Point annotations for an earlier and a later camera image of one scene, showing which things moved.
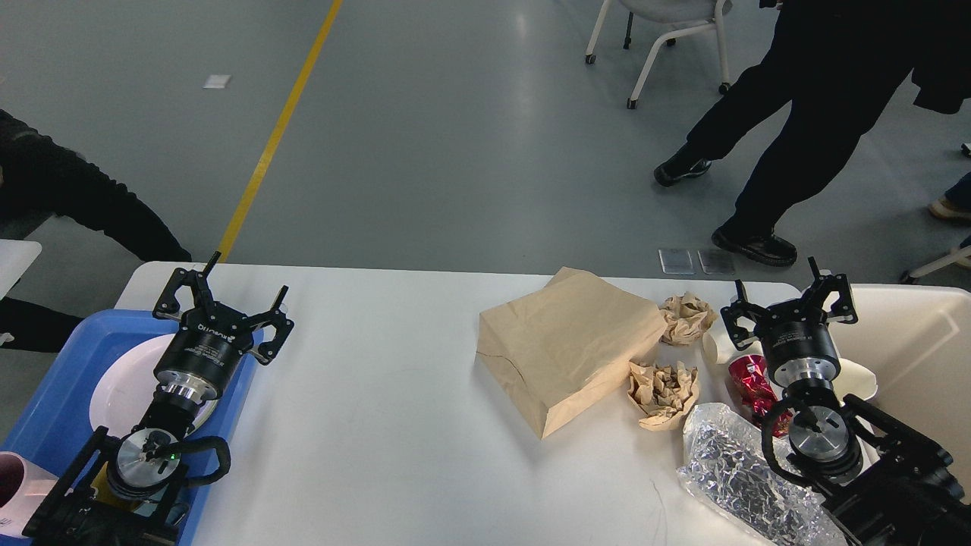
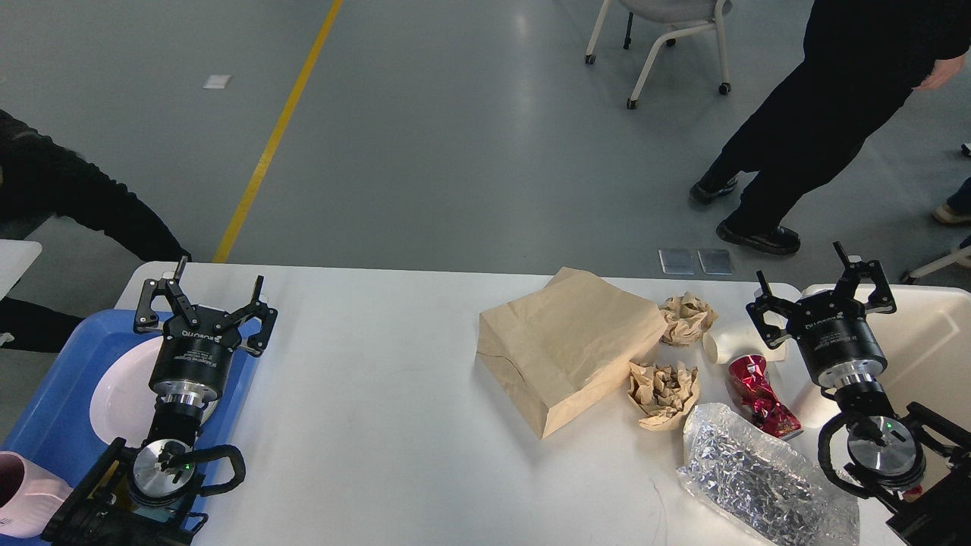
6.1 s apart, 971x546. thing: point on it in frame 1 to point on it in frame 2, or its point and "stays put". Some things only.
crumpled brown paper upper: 686,318 stays put
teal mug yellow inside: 102,489 stays put
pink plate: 127,385 stays put
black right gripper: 796,334 to 833,331
